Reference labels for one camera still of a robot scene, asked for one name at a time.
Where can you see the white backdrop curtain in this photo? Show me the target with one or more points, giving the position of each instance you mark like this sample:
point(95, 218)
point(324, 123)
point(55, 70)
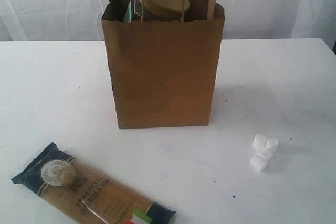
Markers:
point(57, 20)

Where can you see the clear jar gold lid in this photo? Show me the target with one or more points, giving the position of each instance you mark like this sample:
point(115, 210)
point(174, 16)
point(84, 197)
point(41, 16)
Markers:
point(156, 10)

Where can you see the spaghetti packet dark blue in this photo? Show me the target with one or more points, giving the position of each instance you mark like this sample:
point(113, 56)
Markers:
point(85, 194)

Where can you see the brown paper bag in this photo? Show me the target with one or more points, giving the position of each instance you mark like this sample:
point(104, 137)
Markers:
point(163, 73)

